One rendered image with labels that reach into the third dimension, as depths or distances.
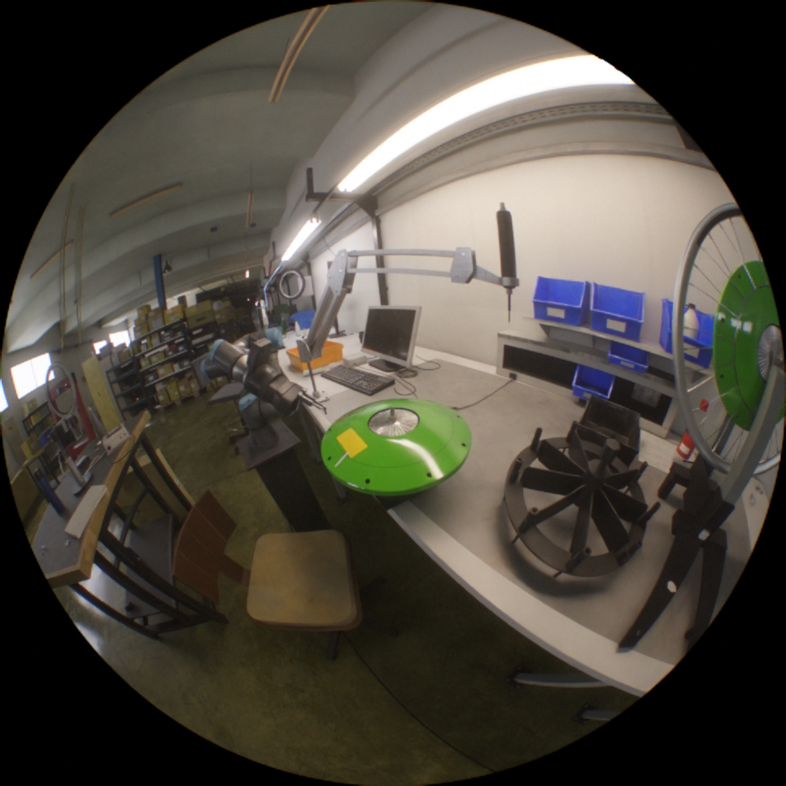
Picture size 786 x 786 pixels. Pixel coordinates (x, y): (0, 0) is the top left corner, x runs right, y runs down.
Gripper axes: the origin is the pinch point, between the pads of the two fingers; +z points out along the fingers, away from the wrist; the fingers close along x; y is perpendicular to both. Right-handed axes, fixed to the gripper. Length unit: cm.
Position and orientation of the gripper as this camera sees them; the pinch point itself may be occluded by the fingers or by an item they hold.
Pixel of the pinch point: (325, 409)
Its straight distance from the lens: 49.6
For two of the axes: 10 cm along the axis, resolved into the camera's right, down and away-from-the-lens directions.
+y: -4.9, 7.5, 4.5
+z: 8.6, 4.9, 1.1
